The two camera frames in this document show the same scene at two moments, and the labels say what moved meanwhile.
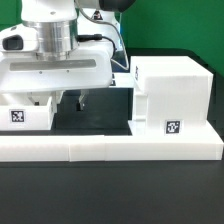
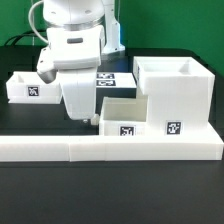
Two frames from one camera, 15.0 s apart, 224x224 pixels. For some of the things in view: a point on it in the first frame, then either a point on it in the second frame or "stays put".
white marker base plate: [123, 80] stays put
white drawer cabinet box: [171, 97] stays put
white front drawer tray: [20, 113] -> [124, 116]
